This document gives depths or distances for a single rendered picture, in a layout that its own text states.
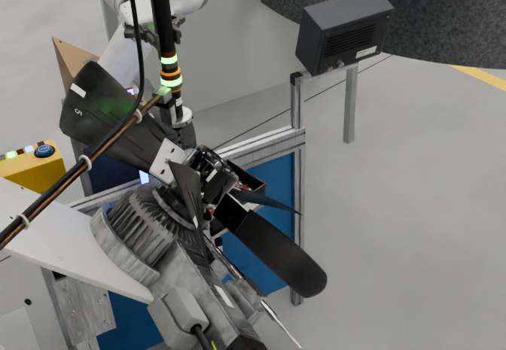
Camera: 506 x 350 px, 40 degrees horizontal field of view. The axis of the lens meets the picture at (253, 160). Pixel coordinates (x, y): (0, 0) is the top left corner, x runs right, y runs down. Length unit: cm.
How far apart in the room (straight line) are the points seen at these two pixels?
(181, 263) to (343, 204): 188
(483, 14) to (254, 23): 126
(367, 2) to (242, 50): 176
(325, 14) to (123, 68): 62
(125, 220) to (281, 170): 93
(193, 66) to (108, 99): 228
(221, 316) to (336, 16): 106
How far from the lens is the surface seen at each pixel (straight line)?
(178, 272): 145
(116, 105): 148
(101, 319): 157
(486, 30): 317
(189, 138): 170
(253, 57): 390
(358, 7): 214
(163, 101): 146
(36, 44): 483
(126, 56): 215
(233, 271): 147
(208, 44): 372
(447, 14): 315
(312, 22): 207
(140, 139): 148
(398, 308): 286
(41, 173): 190
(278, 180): 235
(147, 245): 150
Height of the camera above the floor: 218
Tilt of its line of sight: 38 degrees down
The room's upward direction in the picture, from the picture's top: 3 degrees counter-clockwise
